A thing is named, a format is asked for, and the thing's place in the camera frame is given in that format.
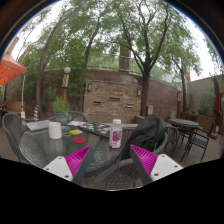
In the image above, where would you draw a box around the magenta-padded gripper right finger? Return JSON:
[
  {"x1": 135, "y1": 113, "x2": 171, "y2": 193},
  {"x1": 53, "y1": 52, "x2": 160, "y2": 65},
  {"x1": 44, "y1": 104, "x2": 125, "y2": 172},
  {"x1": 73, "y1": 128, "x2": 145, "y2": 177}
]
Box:
[{"x1": 129, "y1": 144, "x2": 184, "y2": 186}]

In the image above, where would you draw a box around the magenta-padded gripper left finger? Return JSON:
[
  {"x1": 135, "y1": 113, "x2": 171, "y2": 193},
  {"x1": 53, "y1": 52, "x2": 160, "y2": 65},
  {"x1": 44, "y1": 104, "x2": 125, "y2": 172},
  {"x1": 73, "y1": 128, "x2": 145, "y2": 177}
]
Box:
[{"x1": 43, "y1": 144, "x2": 96, "y2": 186}]

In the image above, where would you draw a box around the pink juice bottle white cap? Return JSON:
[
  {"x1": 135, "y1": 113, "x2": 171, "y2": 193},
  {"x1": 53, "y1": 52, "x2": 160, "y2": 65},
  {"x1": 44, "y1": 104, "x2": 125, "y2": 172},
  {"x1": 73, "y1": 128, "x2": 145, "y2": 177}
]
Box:
[{"x1": 109, "y1": 118, "x2": 123, "y2": 149}]

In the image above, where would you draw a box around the flat round red coaster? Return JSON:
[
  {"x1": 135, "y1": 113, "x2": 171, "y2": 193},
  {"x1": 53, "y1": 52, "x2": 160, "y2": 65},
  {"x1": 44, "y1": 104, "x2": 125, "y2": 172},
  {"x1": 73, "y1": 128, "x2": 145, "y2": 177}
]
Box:
[{"x1": 72, "y1": 136, "x2": 88, "y2": 145}]

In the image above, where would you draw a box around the white cup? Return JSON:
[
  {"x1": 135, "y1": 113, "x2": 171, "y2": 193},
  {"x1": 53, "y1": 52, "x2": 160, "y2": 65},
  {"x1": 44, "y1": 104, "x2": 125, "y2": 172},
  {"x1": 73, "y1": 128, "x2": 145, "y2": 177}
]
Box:
[{"x1": 48, "y1": 121, "x2": 63, "y2": 140}]

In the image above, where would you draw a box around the black jacket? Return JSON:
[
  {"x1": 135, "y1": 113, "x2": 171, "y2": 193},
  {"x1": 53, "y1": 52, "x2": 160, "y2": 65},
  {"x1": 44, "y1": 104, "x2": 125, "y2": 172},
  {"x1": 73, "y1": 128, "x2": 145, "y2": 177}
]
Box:
[{"x1": 120, "y1": 113, "x2": 167, "y2": 160}]

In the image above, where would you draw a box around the yellow square card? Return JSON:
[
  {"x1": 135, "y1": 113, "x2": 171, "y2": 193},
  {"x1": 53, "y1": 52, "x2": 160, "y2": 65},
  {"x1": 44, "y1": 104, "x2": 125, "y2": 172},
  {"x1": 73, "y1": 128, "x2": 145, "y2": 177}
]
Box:
[{"x1": 68, "y1": 129, "x2": 84, "y2": 136}]

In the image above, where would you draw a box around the black metal patio chair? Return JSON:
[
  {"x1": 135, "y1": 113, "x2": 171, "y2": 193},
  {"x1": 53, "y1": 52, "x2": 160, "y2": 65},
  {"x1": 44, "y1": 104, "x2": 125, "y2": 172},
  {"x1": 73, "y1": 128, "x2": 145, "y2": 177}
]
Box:
[{"x1": 181, "y1": 121, "x2": 214, "y2": 163}]

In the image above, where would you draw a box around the silver laptop with stickers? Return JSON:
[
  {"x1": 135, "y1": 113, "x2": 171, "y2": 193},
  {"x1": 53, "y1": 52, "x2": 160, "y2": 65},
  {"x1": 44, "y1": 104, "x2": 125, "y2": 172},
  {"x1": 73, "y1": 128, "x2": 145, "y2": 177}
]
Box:
[{"x1": 25, "y1": 119, "x2": 51, "y2": 132}]

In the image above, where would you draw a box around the round dark patio table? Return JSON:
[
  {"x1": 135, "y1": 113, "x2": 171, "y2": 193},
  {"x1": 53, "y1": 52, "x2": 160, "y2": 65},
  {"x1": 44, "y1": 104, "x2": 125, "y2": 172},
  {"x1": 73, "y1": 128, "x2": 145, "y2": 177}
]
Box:
[{"x1": 168, "y1": 118, "x2": 200, "y2": 138}]

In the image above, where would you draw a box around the white sticker sheet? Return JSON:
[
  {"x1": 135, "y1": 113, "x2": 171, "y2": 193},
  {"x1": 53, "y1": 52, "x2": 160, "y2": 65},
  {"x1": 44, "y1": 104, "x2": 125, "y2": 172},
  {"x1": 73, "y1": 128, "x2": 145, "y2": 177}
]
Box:
[{"x1": 67, "y1": 120, "x2": 83, "y2": 127}]

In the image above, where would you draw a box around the black laptop with stickers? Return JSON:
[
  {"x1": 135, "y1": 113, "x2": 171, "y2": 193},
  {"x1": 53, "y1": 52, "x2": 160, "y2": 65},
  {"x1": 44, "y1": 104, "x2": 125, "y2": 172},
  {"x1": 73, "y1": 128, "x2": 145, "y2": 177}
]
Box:
[{"x1": 78, "y1": 121, "x2": 112, "y2": 138}]

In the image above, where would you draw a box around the blue yellow striped cone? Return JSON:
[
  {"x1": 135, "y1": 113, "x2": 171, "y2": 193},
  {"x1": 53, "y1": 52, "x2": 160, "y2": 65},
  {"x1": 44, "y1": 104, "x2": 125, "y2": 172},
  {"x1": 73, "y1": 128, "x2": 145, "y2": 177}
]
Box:
[{"x1": 32, "y1": 104, "x2": 41, "y2": 122}]

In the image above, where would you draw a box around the potted green plant teal pot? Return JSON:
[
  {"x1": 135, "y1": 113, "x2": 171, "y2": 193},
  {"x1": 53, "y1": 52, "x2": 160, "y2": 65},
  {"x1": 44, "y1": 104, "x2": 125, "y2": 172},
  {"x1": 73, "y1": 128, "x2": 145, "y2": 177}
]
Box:
[{"x1": 51, "y1": 95, "x2": 71, "y2": 125}]

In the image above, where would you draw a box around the dark-trunked tree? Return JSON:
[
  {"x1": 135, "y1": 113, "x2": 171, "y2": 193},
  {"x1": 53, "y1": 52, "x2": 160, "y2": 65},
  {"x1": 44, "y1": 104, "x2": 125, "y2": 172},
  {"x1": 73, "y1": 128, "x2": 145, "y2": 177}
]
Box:
[{"x1": 106, "y1": 0, "x2": 201, "y2": 118}]

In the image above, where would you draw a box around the closed maroon patio umbrella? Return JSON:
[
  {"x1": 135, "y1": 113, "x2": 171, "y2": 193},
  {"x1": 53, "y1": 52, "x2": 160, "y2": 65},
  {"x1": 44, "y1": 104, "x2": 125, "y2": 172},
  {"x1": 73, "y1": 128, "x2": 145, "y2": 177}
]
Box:
[{"x1": 213, "y1": 74, "x2": 223, "y2": 126}]

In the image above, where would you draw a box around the leaning slender tree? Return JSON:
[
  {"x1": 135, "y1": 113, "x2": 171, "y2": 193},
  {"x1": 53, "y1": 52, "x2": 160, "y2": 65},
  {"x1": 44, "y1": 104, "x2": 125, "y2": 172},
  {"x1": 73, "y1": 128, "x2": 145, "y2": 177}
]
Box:
[{"x1": 13, "y1": 6, "x2": 101, "y2": 119}]

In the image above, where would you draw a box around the orange canopy with white pole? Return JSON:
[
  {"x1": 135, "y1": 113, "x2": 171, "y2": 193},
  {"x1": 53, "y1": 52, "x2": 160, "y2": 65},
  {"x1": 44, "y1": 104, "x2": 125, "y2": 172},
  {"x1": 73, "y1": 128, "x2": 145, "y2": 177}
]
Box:
[{"x1": 0, "y1": 52, "x2": 28, "y2": 120}]

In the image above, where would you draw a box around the globe-topped lamp post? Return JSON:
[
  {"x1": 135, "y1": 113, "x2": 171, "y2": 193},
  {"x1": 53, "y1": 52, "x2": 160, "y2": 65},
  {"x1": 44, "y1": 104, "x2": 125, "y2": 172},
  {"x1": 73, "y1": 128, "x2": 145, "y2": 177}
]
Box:
[{"x1": 60, "y1": 66, "x2": 72, "y2": 101}]

